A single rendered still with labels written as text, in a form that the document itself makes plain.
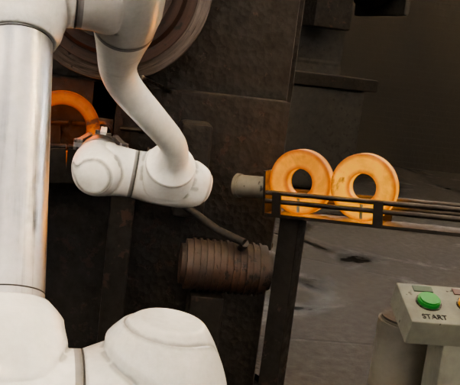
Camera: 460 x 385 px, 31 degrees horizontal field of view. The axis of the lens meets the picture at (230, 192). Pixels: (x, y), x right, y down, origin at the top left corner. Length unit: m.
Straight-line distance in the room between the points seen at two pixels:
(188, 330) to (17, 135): 0.33
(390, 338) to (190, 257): 0.55
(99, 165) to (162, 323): 0.71
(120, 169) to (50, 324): 0.72
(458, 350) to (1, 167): 0.84
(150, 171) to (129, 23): 0.49
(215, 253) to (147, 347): 1.00
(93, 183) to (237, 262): 0.46
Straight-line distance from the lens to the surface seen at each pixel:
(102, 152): 1.67
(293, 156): 1.92
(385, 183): 1.85
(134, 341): 0.96
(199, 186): 1.70
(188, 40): 2.02
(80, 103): 2.05
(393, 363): 1.63
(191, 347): 0.97
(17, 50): 1.15
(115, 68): 1.38
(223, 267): 1.94
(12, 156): 1.07
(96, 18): 1.23
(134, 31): 1.27
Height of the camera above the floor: 0.99
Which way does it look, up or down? 10 degrees down
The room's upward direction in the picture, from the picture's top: 7 degrees clockwise
